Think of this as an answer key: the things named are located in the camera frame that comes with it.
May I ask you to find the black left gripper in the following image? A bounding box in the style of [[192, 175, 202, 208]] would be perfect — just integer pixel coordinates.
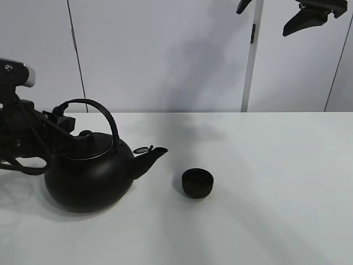
[[1, 100, 93, 160]]

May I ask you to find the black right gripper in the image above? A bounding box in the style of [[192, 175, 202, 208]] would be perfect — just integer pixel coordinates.
[[236, 0, 348, 36]]

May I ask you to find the black kettle teapot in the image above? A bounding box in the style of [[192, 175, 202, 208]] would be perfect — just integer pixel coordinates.
[[45, 99, 168, 213]]

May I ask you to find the small black teacup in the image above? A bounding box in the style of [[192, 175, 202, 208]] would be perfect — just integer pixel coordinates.
[[181, 168, 214, 199]]

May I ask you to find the white vertical wall post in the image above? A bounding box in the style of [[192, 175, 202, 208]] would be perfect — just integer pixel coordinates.
[[240, 1, 264, 113]]

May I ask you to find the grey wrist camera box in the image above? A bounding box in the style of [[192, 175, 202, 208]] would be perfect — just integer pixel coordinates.
[[1, 58, 36, 87]]

